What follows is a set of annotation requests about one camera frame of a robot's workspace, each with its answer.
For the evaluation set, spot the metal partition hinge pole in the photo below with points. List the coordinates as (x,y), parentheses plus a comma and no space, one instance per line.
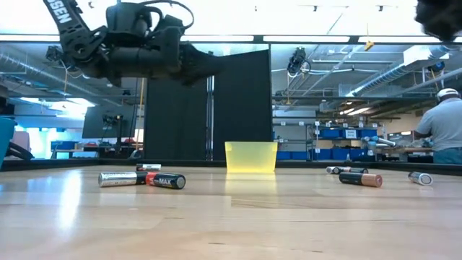
(210,115)

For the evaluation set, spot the wooden workbench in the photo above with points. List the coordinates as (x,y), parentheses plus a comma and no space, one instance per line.
(404,150)

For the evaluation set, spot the blue plastic sorting bin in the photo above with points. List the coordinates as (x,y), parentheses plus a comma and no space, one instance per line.
(6,141)

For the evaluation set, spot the black red Energizer MAX battery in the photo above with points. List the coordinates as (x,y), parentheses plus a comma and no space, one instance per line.
(166,181)
(355,170)

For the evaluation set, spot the yellow hanging hook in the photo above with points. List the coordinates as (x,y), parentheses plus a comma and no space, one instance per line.
(369,46)

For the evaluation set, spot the black camera on stand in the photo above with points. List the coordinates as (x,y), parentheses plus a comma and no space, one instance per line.
(112,120)

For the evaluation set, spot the black copper Duracell battery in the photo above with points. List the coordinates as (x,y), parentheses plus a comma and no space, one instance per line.
(361,179)
(148,167)

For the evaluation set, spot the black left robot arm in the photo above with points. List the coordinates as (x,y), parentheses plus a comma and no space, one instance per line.
(79,47)

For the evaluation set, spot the blue storage bin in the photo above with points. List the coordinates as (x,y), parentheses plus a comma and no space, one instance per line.
(284,155)
(300,155)
(323,154)
(361,155)
(340,154)
(61,145)
(330,134)
(368,133)

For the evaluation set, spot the large black display screen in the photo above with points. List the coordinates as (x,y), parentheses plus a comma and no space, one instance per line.
(94,122)

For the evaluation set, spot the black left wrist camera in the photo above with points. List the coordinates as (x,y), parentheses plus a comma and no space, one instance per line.
(126,18)

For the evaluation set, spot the person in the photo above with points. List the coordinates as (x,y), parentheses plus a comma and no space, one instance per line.
(445,126)

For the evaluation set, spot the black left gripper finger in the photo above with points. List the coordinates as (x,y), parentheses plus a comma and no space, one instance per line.
(196,71)
(198,57)

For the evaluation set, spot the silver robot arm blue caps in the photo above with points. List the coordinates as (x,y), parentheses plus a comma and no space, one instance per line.
(386,142)

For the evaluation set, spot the silver air duct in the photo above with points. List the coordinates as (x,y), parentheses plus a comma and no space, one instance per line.
(36,72)
(382,77)

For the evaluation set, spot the blue bin with white label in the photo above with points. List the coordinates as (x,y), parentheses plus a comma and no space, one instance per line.
(350,134)

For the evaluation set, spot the yellow translucent plastic bin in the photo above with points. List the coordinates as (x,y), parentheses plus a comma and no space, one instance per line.
(250,157)

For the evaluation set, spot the black ceiling-hung device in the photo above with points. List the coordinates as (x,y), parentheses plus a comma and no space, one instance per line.
(297,59)
(53,54)

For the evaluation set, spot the silver AA battery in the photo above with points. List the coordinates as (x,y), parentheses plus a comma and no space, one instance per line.
(420,178)
(117,179)
(330,169)

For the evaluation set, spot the black partition panel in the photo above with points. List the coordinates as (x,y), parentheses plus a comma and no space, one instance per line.
(242,101)
(177,122)

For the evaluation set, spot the black table edge rail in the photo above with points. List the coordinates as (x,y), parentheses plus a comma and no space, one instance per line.
(307,164)

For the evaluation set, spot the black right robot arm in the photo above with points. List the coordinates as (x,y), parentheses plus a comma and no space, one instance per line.
(440,18)

